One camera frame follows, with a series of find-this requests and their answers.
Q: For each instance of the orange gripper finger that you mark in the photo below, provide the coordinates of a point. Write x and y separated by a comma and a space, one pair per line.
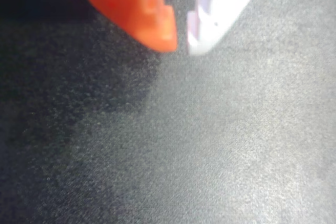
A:
131, 6

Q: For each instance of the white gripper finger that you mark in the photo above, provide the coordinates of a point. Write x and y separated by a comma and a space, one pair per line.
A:
225, 3

